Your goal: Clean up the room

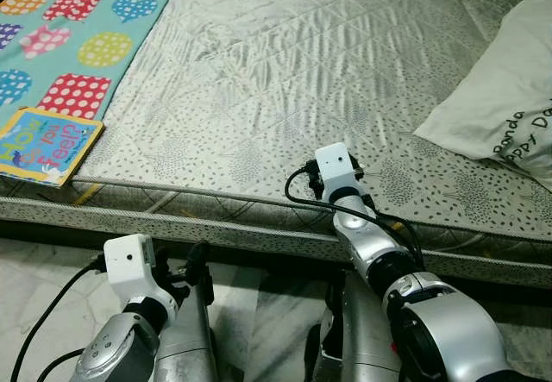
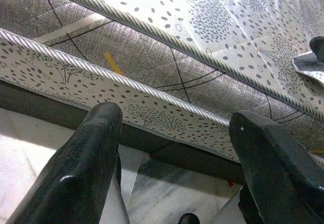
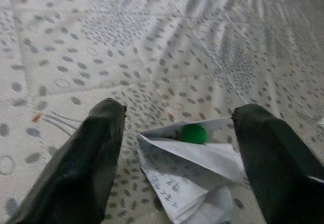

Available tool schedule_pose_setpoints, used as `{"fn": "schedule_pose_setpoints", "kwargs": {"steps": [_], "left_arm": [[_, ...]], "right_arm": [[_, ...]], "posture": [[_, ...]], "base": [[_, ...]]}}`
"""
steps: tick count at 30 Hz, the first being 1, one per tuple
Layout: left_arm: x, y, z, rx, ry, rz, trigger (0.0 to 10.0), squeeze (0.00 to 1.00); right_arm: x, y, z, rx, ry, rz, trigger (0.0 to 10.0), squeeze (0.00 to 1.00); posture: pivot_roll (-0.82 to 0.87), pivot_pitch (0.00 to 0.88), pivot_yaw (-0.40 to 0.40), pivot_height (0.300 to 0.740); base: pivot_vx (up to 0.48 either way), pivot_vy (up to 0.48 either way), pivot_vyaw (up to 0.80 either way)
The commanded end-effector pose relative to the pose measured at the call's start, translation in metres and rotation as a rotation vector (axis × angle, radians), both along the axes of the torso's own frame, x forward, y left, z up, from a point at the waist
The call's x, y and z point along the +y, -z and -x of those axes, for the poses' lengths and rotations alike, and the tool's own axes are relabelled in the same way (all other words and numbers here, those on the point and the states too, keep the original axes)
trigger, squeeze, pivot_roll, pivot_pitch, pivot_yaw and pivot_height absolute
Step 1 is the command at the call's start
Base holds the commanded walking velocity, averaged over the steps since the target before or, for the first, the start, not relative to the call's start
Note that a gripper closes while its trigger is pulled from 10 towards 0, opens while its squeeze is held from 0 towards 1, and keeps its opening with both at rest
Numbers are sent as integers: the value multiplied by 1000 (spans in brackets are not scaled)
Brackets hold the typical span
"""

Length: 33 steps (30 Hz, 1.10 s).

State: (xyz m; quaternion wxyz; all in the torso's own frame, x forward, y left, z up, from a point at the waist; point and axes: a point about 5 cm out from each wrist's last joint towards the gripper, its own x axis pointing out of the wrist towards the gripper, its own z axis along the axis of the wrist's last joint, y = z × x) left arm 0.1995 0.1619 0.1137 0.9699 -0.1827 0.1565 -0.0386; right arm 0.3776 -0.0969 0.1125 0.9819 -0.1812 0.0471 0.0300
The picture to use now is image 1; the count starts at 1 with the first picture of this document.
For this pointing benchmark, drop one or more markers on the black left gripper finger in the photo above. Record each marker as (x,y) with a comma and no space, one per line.
(163,257)
(198,261)

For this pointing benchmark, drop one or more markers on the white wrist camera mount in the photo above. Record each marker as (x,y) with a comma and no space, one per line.
(129,266)
(336,166)

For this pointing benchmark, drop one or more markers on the silver robot leg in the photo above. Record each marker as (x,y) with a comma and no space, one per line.
(354,339)
(185,347)

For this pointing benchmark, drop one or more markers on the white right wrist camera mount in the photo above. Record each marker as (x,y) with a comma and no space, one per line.
(336,166)

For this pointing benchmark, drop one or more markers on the grey quilted mattress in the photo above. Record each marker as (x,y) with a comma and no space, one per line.
(302,54)

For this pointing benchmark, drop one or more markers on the blue yellow children's book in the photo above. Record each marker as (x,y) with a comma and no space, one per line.
(47,145)

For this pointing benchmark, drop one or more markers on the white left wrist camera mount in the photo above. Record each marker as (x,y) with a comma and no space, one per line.
(129,266)

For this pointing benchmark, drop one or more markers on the teal blanket with dotted shapes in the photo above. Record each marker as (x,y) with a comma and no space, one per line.
(86,50)

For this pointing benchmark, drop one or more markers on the silver right robot leg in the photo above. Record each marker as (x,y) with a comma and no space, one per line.
(354,339)

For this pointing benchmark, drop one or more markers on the white printed pillow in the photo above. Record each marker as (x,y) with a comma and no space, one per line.
(500,97)

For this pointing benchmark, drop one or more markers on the silver left robot leg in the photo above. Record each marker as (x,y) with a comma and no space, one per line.
(185,347)

